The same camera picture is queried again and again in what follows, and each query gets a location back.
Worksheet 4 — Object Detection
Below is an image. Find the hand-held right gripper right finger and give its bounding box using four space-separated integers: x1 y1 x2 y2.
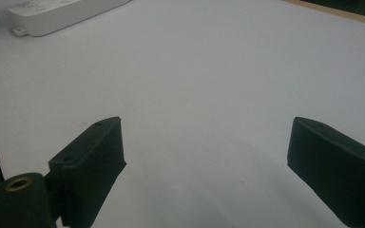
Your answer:
286 116 365 228

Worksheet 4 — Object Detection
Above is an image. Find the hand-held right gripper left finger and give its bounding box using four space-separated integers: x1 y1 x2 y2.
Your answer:
48 116 127 228

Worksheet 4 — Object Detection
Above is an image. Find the white power strip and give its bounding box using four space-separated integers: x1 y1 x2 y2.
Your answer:
7 0 132 38

